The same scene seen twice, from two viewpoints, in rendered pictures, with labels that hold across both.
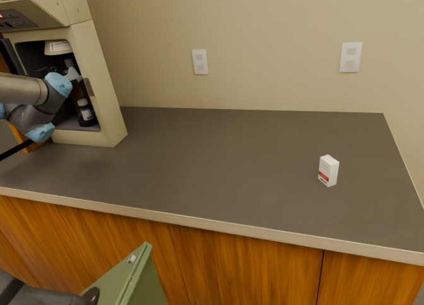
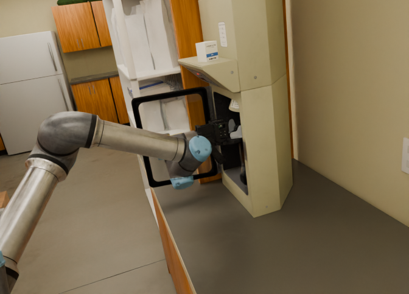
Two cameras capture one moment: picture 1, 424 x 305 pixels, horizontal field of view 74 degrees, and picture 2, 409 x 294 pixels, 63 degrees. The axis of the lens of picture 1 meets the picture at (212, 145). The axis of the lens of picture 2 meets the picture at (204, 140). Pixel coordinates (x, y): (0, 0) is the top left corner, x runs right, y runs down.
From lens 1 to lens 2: 0.47 m
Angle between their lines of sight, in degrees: 49
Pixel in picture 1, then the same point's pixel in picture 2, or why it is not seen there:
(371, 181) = not seen: outside the picture
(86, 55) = (249, 120)
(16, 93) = (153, 152)
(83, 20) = (258, 86)
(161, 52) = (367, 126)
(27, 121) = (172, 169)
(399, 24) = not seen: outside the picture
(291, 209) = not seen: outside the picture
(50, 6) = (223, 75)
